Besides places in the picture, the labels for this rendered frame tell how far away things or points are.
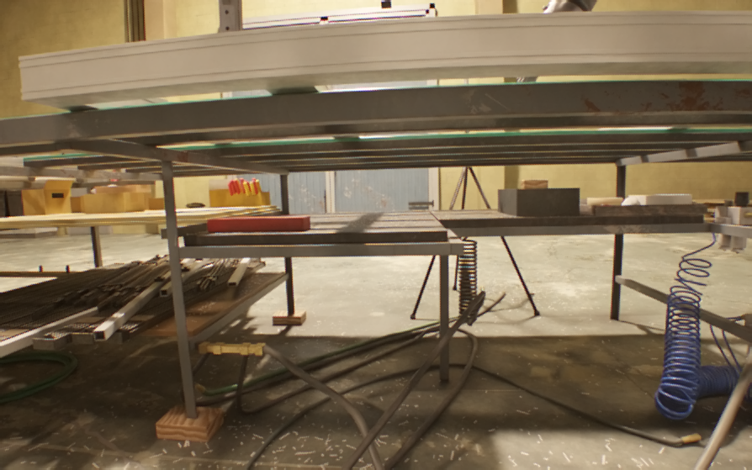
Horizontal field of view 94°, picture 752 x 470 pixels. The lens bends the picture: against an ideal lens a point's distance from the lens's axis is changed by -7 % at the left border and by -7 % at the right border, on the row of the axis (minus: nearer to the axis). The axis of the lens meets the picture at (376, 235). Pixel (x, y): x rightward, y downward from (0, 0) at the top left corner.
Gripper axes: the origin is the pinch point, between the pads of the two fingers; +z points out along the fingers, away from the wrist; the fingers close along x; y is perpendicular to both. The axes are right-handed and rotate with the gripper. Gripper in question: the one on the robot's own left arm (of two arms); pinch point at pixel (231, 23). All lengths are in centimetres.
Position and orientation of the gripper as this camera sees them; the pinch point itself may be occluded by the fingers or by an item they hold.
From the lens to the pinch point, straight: 68.1
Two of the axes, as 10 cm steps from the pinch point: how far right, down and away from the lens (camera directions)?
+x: -0.8, 1.2, -9.9
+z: 0.3, 9.9, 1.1
